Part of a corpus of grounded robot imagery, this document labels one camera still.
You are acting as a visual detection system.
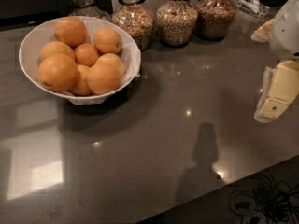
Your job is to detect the glass jar behind bowl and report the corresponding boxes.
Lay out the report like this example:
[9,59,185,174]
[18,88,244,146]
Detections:
[70,0,110,21]

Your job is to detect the orange left middle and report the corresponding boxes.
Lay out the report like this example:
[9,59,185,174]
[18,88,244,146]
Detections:
[39,41,75,61]

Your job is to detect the orange back right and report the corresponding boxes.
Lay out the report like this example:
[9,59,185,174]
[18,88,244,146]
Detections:
[93,27,123,54]

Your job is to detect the orange top back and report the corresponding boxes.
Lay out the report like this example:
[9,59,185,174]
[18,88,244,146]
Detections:
[53,16,88,48]

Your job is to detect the large orange front left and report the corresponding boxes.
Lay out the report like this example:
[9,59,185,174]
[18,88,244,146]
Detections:
[37,53,78,91]

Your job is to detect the glass jar light cereal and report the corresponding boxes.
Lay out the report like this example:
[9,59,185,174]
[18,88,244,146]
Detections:
[111,0,154,51]

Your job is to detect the orange front right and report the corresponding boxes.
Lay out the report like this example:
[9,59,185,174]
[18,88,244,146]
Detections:
[87,53,126,95]

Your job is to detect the clear plastic wrapped packet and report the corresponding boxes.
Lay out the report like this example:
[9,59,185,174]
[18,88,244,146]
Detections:
[232,0,270,18]

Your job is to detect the dark cabinet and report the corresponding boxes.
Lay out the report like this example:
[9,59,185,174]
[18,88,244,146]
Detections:
[0,0,112,29]

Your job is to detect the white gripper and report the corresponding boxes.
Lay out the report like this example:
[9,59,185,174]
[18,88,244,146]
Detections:
[251,0,299,123]

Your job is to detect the orange front centre low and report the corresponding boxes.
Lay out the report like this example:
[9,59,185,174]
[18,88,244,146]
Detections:
[69,64,92,96]

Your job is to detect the glass jar beige grains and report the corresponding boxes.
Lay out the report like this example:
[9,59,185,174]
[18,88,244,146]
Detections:
[156,0,197,47]

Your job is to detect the white bowl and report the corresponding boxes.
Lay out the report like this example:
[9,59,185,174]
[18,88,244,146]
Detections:
[18,15,142,106]

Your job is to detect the orange centre small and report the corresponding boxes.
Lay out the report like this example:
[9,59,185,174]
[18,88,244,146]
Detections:
[74,43,100,67]

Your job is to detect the black cables on floor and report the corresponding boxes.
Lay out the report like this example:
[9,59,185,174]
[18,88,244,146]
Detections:
[228,171,299,224]

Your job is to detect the white paper bowl liner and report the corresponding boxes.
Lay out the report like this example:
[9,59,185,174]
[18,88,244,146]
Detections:
[61,16,141,105]

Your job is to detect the glass jar brown grains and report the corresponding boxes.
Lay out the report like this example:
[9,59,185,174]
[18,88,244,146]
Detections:
[195,0,236,40]

